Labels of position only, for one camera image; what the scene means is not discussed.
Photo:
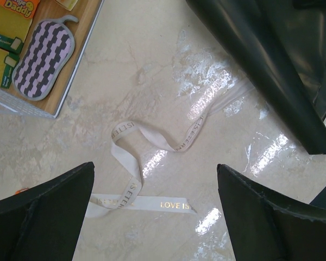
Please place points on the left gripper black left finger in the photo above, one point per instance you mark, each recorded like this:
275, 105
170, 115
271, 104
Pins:
44, 222

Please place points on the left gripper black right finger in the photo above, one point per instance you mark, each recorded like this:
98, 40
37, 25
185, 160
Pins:
264, 224

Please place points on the cream printed ribbon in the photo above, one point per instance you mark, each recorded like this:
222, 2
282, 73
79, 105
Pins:
101, 204

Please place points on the black wrapping paper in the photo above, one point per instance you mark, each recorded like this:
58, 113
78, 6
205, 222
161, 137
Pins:
281, 46

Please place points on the orange razor package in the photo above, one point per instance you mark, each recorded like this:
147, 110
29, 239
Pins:
21, 190

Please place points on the orange sponge pack left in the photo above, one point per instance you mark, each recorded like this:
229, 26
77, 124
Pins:
15, 20

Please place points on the white wire wooden shelf rack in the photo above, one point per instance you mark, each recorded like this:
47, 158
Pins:
11, 102

